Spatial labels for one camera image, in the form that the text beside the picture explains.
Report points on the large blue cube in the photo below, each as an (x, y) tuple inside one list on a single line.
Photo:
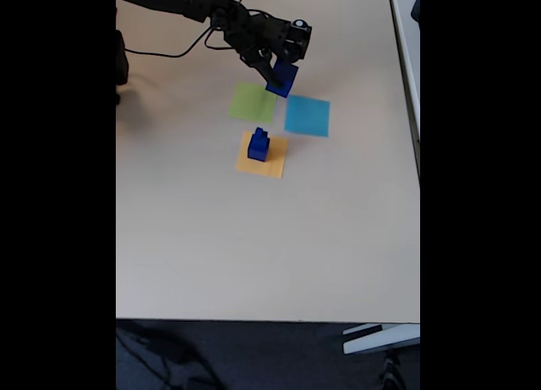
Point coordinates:
[(287, 81)]

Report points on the tiny blue cube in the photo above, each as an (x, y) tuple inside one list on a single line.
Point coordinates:
[(259, 130)]

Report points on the medium blue cube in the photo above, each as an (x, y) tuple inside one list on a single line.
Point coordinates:
[(258, 153)]

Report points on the green paper square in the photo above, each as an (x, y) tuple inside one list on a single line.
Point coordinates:
[(249, 106)]

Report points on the light blue paper square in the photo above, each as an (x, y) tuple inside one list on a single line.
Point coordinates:
[(308, 117)]

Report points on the orange paper square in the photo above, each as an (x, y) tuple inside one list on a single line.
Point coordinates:
[(277, 166)]

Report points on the white adjacent table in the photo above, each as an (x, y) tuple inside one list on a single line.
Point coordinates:
[(406, 68)]

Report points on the dark blue object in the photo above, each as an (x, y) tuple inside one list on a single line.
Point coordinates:
[(416, 7)]

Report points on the white table foot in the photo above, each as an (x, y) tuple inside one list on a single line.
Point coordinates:
[(380, 341)]

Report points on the black chair base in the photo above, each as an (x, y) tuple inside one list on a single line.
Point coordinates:
[(393, 373)]

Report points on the black camera box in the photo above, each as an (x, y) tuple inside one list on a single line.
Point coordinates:
[(296, 39)]

